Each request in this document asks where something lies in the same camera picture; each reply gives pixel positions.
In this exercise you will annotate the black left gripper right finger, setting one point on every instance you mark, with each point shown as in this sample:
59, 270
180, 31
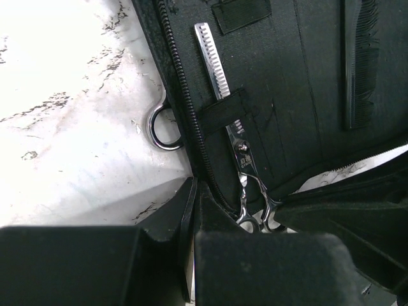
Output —
273, 269

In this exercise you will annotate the silver hair scissors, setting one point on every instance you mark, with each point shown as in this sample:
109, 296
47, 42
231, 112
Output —
161, 126

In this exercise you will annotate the silver thinning scissors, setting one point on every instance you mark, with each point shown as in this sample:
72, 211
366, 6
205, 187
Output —
244, 162

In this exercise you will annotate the black zip tool case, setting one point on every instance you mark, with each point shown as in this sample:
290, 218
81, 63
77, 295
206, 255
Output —
284, 66

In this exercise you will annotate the black hair comb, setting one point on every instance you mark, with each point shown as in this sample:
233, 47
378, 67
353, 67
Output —
360, 50

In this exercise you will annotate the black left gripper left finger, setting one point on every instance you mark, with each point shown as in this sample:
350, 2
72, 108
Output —
150, 263

